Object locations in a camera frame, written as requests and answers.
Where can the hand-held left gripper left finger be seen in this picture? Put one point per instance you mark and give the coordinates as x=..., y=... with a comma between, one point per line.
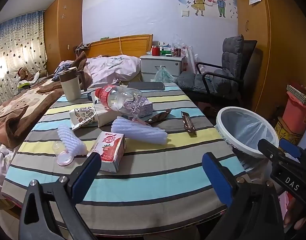
x=86, y=175

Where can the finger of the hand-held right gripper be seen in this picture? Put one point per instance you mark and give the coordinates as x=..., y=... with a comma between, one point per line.
x=290, y=148
x=269, y=150

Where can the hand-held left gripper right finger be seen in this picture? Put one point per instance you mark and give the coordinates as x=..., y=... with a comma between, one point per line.
x=218, y=177

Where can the white trash bin with liner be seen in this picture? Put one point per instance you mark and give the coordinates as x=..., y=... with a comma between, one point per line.
x=245, y=130

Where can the large white foam net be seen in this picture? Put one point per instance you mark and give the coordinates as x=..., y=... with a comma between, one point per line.
x=140, y=131

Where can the clear plastic bottle red label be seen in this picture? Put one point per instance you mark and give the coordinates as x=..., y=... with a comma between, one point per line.
x=117, y=100

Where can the purple drink carton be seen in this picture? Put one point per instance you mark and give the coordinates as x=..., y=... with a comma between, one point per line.
x=145, y=110

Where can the person's right hand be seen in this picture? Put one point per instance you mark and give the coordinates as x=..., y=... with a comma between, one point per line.
x=289, y=216

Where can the yellow patterned box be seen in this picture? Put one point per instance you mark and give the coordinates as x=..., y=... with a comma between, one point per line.
x=288, y=131

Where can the clear plastic cup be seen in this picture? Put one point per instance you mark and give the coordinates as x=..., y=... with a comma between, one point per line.
x=61, y=155

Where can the red strawberry milk carton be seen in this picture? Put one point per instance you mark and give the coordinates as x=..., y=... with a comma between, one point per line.
x=110, y=150

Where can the orange plastic bucket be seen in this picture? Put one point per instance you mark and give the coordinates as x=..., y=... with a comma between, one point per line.
x=298, y=115

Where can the small white foam net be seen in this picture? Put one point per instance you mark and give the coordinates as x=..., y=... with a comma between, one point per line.
x=71, y=140

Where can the striped box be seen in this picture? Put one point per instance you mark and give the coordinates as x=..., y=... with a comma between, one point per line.
x=296, y=90

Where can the plain white paper bag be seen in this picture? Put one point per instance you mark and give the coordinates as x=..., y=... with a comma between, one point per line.
x=105, y=118

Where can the flat brown snack wrapper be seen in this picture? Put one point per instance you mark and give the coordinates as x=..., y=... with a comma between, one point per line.
x=188, y=125

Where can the striped tablecloth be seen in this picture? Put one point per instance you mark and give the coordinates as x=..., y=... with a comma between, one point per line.
x=155, y=170

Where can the blue glasses case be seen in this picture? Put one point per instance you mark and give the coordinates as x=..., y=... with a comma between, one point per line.
x=89, y=96

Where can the white floral bedsheet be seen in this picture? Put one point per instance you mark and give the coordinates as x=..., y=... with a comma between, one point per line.
x=2, y=170

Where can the crumpled brown snack wrapper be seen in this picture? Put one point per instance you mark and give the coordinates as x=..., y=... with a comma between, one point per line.
x=156, y=117

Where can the beige mug with brown lid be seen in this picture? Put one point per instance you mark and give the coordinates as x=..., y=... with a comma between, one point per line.
x=70, y=90

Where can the brown plush blanket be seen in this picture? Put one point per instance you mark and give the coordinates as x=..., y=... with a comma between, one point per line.
x=22, y=105

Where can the wide wooden wardrobe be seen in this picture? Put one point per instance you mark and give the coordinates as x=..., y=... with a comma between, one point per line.
x=275, y=55

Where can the grey cushioned armchair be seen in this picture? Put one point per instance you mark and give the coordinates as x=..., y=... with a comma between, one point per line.
x=233, y=57

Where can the dark tablet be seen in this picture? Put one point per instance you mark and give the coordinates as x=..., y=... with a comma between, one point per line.
x=145, y=85

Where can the blue striped garment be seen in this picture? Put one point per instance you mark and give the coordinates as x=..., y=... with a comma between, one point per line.
x=61, y=68

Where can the pink duvet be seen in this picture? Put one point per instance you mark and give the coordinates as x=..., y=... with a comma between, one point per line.
x=110, y=67

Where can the green tinted plastic bag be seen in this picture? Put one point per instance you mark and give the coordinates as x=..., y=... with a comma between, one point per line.
x=164, y=76

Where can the brown teddy bear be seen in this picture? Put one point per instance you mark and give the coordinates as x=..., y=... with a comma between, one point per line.
x=24, y=73

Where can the white plastic bag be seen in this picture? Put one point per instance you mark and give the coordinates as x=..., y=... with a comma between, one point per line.
x=189, y=60

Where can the grey nightstand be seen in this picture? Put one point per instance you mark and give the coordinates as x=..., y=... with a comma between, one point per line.
x=168, y=63

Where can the black power strip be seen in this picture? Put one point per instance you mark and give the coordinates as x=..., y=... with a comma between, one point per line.
x=82, y=46

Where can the dark patterned jar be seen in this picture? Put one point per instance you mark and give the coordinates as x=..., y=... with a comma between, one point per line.
x=177, y=52

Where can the stack of small boxes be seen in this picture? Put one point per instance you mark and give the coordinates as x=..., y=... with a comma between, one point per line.
x=165, y=50

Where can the wooden headboard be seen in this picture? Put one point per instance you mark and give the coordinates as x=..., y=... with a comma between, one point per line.
x=133, y=45

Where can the red jar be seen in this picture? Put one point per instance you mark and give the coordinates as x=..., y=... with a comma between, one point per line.
x=155, y=51

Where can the tall wooden wardrobe with stars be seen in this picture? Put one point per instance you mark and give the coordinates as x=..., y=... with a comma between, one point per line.
x=62, y=35

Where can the heart print curtain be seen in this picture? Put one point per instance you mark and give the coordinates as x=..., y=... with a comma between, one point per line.
x=17, y=42

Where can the white wall socket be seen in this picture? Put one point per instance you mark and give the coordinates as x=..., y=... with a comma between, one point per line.
x=185, y=13

